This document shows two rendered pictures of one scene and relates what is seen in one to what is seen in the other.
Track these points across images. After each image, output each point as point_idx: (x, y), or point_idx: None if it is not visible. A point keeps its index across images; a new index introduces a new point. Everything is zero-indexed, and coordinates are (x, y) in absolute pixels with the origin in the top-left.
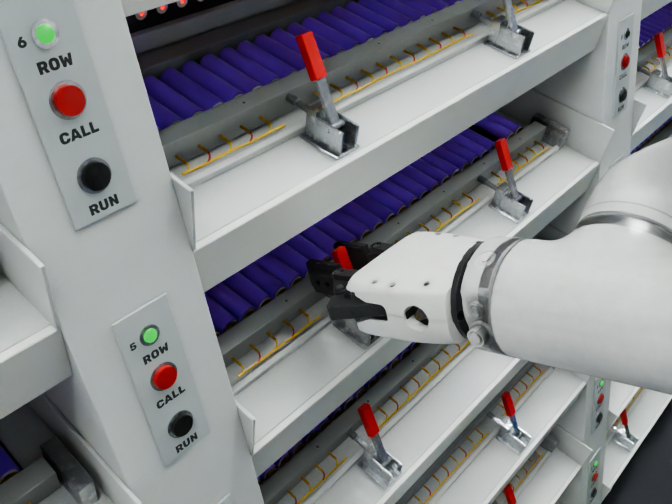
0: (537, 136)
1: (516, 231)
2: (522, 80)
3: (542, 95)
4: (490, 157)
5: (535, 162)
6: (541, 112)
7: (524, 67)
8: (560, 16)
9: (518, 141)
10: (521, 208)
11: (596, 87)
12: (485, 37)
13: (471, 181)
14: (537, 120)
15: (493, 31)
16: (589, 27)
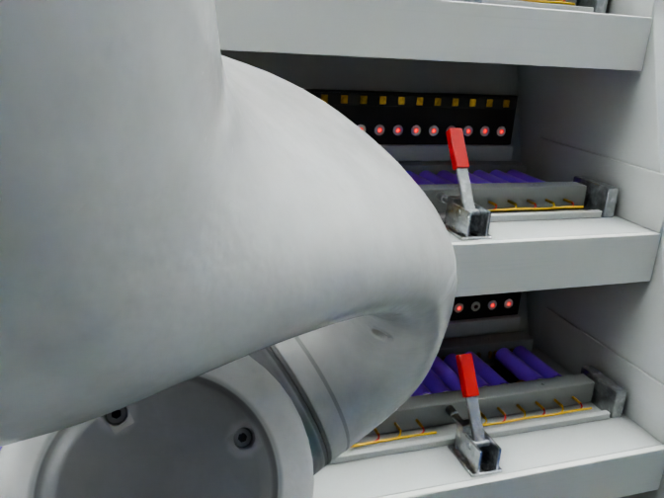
0: (576, 390)
1: (462, 485)
2: (477, 271)
3: (598, 343)
4: (481, 391)
5: (557, 419)
6: (598, 367)
7: (473, 252)
8: (581, 225)
9: (538, 386)
10: (477, 454)
11: (656, 334)
12: (443, 218)
13: (432, 408)
14: (586, 373)
15: (448, 210)
16: (618, 240)
